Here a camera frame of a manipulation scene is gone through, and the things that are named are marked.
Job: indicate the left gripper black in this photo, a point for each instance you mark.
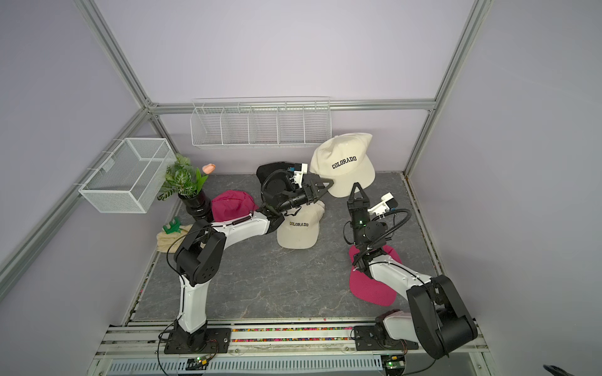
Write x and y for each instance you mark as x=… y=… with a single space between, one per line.
x=311 y=191

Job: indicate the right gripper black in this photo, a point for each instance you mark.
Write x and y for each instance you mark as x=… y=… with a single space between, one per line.
x=360 y=207

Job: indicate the cream cap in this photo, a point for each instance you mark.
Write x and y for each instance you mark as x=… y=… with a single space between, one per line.
x=301 y=227
x=344 y=160

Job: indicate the black cap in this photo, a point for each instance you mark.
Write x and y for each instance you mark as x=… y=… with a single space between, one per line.
x=265 y=170

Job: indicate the pink cap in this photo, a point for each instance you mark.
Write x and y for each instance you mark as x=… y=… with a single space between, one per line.
x=371 y=291
x=232 y=205

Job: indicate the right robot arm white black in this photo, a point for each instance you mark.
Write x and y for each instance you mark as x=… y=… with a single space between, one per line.
x=438 y=318

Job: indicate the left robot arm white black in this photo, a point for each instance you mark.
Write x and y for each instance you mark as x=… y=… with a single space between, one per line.
x=284 y=186

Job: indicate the pink tulip flower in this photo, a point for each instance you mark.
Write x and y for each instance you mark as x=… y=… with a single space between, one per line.
x=208 y=168

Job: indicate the black plant pot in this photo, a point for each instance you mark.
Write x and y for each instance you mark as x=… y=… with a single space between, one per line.
x=198 y=207

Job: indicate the green artificial plant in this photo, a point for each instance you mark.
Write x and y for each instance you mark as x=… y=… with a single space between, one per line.
x=182 y=178

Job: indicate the small green toy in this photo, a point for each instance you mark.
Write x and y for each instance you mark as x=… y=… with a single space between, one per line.
x=173 y=226

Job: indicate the green circuit board right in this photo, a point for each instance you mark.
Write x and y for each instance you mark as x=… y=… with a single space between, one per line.
x=393 y=364

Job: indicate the green circuit board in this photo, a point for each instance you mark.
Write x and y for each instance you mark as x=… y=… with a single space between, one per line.
x=197 y=364
x=393 y=364

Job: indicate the green circuit board left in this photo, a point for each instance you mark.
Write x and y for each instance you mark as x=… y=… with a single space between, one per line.
x=197 y=364

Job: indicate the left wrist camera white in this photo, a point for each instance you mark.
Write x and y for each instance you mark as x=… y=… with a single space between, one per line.
x=298 y=172

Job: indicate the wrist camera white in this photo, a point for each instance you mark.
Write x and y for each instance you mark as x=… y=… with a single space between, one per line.
x=386 y=204
x=298 y=172

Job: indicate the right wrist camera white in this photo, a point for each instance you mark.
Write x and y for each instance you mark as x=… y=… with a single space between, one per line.
x=386 y=204

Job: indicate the long white wire shelf basket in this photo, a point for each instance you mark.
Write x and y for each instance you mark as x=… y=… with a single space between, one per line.
x=260 y=121

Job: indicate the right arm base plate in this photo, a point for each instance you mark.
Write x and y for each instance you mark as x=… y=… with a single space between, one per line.
x=373 y=338

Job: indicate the white slotted cable duct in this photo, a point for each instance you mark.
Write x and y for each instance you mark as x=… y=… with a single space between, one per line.
x=250 y=366

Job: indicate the white wire cube basket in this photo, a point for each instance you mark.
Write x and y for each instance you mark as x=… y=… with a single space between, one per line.
x=129 y=179

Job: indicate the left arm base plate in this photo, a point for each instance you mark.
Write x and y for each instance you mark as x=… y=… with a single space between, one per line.
x=206 y=340

